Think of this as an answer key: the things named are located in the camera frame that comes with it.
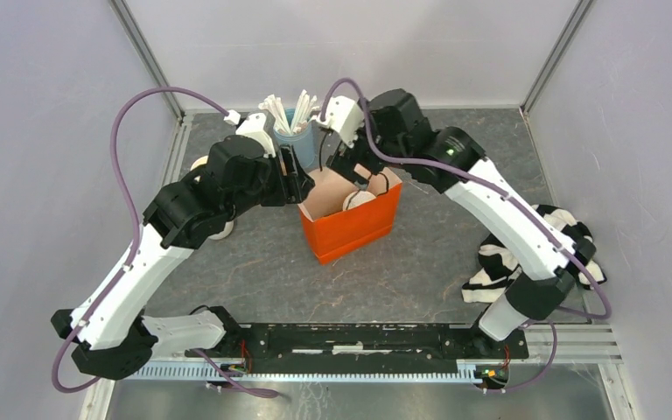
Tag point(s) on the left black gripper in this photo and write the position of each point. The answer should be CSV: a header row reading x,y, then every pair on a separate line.
x,y
292,187

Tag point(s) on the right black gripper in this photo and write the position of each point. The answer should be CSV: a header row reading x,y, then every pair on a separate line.
x,y
343,160

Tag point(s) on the white plastic cup lid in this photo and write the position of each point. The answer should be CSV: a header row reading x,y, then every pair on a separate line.
x,y
356,199

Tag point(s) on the orange paper bag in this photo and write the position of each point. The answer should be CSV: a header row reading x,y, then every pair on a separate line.
x,y
332,233

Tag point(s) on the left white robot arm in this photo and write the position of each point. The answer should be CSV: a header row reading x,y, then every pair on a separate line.
x,y
112,337

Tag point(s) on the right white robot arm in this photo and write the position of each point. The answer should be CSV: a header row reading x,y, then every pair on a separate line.
x,y
392,130

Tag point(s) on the blue straw holder cup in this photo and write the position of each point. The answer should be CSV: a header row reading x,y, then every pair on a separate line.
x,y
302,144

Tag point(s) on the stack of paper cups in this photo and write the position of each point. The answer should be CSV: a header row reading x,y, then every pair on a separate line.
x,y
198,164

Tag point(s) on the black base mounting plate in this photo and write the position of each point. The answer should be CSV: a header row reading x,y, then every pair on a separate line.
x,y
335,365

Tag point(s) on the black white striped cloth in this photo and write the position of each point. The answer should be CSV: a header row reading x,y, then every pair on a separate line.
x,y
499,268

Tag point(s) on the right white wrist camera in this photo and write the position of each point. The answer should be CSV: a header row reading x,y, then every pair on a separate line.
x,y
344,117

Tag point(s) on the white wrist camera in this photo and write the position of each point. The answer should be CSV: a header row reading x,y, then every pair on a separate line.
x,y
344,117
256,126

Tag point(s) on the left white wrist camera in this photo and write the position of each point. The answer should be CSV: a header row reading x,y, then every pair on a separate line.
x,y
256,126

